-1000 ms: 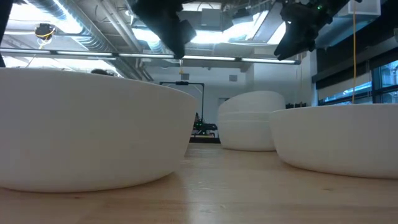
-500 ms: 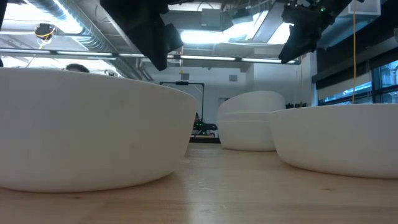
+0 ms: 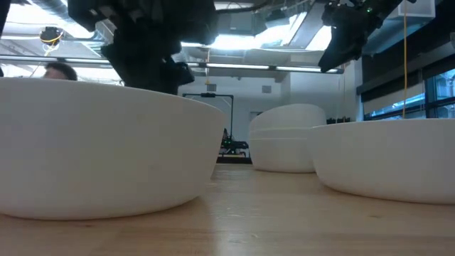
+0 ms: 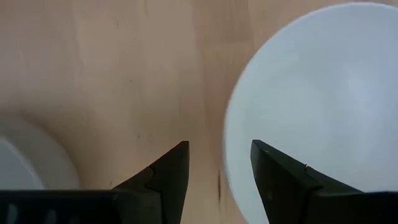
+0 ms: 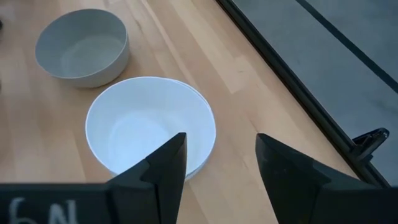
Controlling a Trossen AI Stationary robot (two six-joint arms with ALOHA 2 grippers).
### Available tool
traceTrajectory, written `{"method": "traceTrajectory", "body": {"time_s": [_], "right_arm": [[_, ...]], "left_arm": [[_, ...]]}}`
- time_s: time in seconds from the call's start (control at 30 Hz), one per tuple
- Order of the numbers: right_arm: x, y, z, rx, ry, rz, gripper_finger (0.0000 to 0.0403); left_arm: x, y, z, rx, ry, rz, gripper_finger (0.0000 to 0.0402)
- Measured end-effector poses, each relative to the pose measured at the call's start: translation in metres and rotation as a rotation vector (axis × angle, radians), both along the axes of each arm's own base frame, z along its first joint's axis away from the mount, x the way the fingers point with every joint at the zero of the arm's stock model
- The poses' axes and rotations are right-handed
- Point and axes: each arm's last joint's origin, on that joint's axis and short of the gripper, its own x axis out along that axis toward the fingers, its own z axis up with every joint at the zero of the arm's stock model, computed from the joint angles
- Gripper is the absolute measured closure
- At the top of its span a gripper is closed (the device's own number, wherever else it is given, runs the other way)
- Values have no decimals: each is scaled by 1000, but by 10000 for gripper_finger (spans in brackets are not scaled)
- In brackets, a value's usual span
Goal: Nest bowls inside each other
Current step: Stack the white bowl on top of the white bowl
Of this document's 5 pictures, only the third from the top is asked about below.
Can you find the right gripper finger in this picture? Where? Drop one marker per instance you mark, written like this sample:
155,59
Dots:
343,51

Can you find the white bowl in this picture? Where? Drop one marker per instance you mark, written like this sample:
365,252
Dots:
106,149
288,115
387,160
281,154

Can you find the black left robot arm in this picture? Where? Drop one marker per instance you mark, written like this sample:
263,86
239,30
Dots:
142,10

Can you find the ceiling light bar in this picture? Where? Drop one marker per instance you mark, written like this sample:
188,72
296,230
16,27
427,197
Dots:
270,67

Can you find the person's head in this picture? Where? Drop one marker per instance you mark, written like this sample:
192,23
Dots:
61,71

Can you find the background robot station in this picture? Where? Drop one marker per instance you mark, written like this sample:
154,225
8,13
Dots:
232,144

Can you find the black camera stand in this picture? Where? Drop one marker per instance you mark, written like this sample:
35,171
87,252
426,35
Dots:
213,95

